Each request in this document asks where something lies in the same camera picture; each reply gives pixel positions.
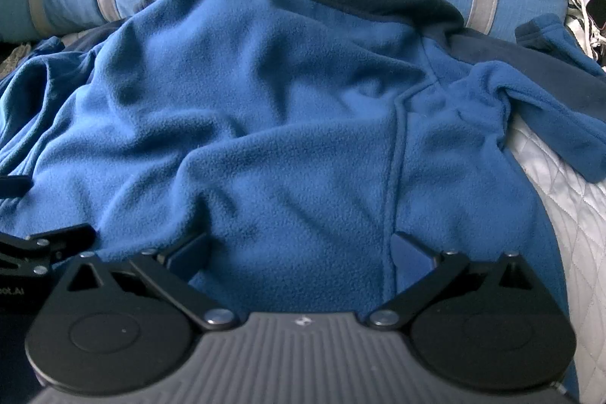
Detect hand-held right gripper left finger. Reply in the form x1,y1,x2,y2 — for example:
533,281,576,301
66,231,235,331

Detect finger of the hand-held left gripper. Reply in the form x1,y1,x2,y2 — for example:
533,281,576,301
0,176,32,199
0,223,97,267

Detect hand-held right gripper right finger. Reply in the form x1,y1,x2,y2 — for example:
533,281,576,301
367,231,540,331

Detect blue fleece jacket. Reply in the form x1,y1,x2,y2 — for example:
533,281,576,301
0,0,606,315

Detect white quilted bedspread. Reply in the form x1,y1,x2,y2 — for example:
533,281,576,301
504,113,606,404

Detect black bag with pink trim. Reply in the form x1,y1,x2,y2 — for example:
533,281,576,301
586,0,606,31

